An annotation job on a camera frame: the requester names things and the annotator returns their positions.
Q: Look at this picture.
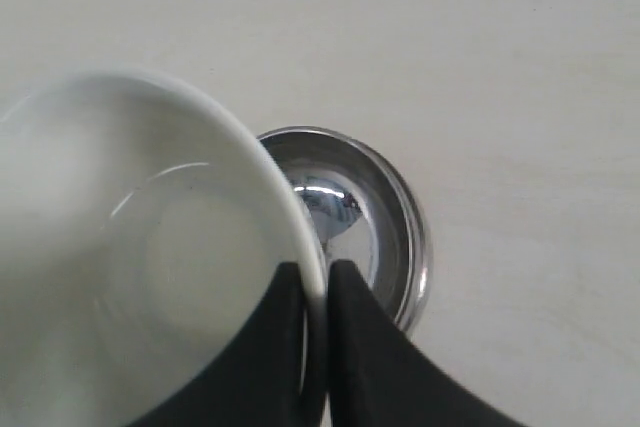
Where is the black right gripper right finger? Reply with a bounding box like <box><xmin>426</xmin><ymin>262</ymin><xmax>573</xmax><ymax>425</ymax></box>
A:
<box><xmin>329</xmin><ymin>260</ymin><xmax>519</xmax><ymax>427</ymax></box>

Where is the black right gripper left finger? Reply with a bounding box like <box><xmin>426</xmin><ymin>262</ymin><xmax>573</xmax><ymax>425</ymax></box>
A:
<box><xmin>132</xmin><ymin>262</ymin><xmax>326</xmax><ymax>426</ymax></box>

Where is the cream ceramic bowl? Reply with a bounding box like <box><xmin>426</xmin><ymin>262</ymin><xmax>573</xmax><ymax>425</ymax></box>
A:
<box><xmin>1</xmin><ymin>69</ymin><xmax>327</xmax><ymax>426</ymax></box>

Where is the stainless steel bowl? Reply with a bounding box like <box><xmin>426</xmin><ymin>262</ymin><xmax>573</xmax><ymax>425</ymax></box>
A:
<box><xmin>259</xmin><ymin>126</ymin><xmax>409</xmax><ymax>324</ymax></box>
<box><xmin>387</xmin><ymin>162</ymin><xmax>434</xmax><ymax>336</ymax></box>

